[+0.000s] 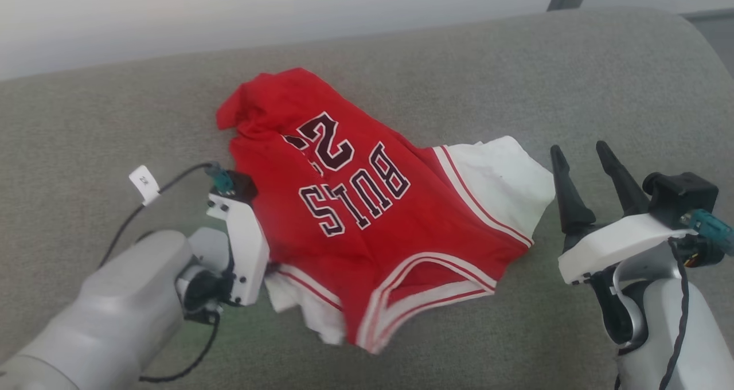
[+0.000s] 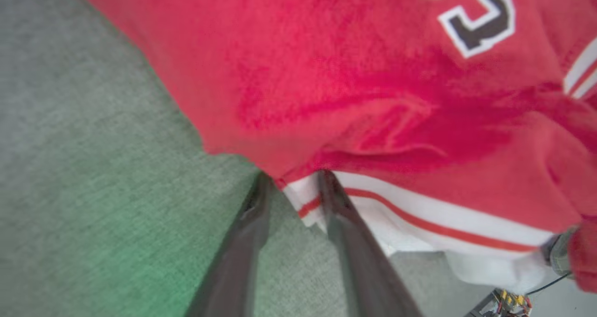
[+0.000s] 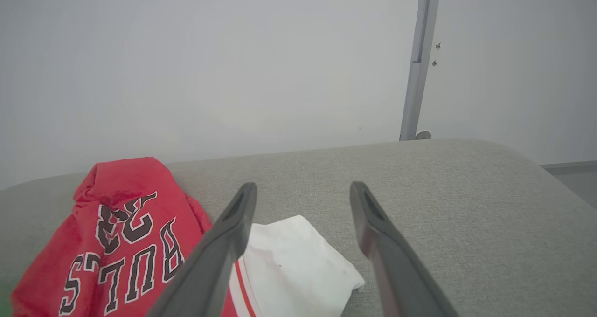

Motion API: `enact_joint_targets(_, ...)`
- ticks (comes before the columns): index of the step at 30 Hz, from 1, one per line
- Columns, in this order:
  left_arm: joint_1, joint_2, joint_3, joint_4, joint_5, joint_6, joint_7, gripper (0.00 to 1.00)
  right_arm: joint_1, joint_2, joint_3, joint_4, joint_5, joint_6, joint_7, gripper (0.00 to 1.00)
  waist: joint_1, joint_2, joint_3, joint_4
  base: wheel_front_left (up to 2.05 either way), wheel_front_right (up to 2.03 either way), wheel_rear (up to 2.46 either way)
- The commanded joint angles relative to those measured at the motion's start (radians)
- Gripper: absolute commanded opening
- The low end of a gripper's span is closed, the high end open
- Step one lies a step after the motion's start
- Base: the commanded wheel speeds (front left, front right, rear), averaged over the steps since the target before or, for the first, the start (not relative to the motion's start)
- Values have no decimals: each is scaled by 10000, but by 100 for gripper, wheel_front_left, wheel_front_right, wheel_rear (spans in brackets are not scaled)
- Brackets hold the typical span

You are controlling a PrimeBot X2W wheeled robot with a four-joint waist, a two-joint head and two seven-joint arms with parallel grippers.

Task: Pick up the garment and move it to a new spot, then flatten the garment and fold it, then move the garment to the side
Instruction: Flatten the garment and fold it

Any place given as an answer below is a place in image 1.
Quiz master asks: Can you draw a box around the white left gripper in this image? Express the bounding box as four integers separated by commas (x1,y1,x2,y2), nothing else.
178,192,270,325

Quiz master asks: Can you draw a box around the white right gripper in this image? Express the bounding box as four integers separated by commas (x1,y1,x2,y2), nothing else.
552,141,692,350

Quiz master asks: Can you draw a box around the red white basketball jersey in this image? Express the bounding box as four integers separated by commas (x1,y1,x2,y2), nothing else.
216,67,556,354

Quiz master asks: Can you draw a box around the teal left cable connector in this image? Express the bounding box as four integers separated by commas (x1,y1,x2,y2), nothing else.
205,163,235,194

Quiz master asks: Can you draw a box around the teal cable connector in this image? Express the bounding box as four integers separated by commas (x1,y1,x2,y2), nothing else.
688,209,734,258
205,163,235,194

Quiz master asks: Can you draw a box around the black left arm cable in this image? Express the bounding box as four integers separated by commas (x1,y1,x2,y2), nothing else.
99,162,222,384

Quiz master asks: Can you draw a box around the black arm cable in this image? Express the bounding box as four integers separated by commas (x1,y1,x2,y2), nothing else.
99,162,222,384
659,238,690,390

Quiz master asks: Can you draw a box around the teal right cable connector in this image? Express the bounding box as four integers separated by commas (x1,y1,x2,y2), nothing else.
688,209,734,258

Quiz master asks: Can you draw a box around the white cable label tag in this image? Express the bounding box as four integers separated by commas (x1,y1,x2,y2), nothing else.
128,165,161,206

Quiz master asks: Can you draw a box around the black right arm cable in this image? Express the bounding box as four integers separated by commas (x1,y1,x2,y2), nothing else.
659,238,690,390

